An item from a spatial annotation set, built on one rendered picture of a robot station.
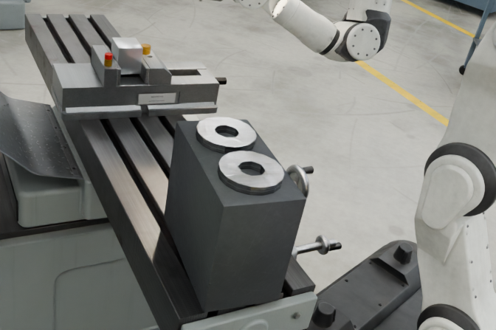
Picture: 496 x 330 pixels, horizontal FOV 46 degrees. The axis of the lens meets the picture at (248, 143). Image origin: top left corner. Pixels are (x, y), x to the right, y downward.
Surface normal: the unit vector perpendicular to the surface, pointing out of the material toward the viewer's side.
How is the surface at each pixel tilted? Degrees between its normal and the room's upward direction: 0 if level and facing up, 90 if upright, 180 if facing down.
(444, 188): 90
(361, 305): 0
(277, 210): 90
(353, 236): 0
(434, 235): 115
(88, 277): 90
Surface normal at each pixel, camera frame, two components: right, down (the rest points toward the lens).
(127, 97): 0.41, 0.52
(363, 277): 0.18, -0.85
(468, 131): -0.68, 0.26
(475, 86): -0.64, 0.62
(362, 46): 0.29, 0.23
